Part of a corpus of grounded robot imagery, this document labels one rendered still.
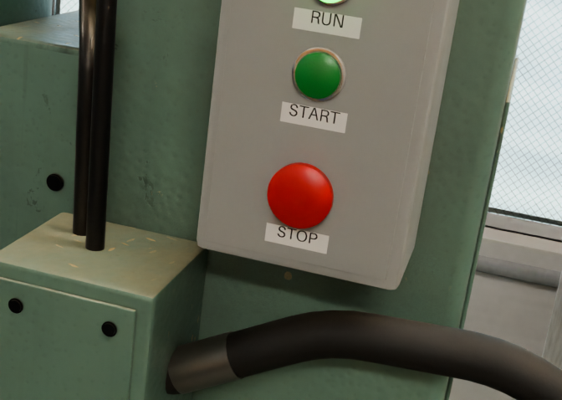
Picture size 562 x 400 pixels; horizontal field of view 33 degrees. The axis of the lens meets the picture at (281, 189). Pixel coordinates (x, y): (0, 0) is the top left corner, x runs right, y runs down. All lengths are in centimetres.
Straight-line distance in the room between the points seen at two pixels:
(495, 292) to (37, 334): 157
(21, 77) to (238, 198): 20
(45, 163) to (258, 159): 20
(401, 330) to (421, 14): 16
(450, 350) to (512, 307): 153
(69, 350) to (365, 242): 16
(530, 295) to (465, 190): 151
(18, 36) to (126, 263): 17
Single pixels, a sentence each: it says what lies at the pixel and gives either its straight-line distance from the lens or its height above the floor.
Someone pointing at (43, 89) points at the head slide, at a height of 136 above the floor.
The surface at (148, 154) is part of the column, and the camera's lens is 52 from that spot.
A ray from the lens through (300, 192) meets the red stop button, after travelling 42.
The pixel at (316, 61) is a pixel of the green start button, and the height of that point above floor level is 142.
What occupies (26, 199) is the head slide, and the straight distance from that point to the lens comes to 61.
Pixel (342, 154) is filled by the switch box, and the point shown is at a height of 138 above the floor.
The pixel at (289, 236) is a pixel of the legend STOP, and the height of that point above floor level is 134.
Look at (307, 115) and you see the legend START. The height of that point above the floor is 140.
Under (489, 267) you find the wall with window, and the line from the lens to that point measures 196.
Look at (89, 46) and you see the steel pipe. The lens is 50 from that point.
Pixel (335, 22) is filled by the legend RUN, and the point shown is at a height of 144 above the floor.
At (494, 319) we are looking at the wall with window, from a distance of 201.
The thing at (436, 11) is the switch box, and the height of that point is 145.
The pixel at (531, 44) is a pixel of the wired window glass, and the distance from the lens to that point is 193.
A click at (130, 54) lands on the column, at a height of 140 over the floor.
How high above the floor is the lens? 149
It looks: 18 degrees down
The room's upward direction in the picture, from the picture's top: 8 degrees clockwise
